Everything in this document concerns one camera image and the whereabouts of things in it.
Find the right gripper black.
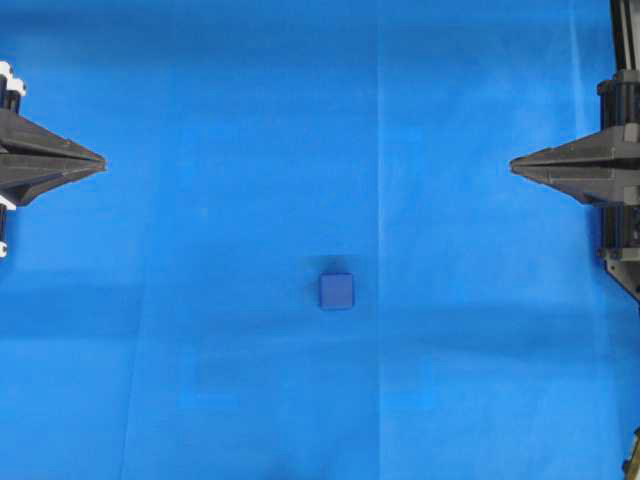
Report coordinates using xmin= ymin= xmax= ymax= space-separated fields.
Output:
xmin=508 ymin=69 xmax=640 ymax=261

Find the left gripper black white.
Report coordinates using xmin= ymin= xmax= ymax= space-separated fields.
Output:
xmin=0 ymin=60 xmax=107 ymax=258

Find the blue cube block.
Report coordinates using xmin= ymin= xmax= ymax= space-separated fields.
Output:
xmin=319 ymin=273 xmax=355 ymax=311

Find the black frame right edge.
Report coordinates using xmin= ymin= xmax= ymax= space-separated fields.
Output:
xmin=605 ymin=1 xmax=639 ymax=299

